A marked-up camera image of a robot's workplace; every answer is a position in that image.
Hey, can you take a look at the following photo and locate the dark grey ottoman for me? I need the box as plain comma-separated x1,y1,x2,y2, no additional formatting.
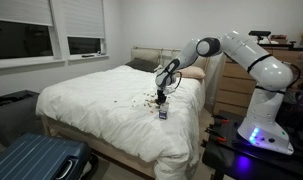
0,90,44,147

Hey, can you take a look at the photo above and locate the white window blind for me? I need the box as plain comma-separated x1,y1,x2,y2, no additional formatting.
62,0,105,38
0,0,53,26

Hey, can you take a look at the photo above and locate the camera on dresser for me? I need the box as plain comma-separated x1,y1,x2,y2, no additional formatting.
248,31,271,37

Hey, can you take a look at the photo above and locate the black clamp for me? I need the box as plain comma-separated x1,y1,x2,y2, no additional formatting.
205,127,227,142

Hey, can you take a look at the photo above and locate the white quilted duvet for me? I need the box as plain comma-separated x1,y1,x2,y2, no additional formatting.
35,64,206,180

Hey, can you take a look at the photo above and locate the orange handled clamp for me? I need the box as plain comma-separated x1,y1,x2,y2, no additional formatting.
211,115,229,123

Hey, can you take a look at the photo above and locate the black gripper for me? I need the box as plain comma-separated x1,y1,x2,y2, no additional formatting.
157,89,166,102

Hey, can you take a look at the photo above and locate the pink pillow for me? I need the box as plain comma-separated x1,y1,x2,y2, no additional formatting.
180,66,205,80

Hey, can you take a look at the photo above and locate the dark grey pillow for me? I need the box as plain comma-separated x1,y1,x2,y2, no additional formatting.
127,59,159,73

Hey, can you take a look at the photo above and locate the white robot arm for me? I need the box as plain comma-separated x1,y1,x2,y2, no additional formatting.
155,31,294,155

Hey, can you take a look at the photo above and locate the black robot table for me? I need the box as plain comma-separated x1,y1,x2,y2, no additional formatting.
202,110,303,180

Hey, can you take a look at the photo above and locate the blue hard suitcase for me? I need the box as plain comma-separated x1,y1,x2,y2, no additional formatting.
0,133,99,180

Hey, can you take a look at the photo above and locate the wooden dresser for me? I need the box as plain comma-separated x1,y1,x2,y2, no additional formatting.
213,46,303,115

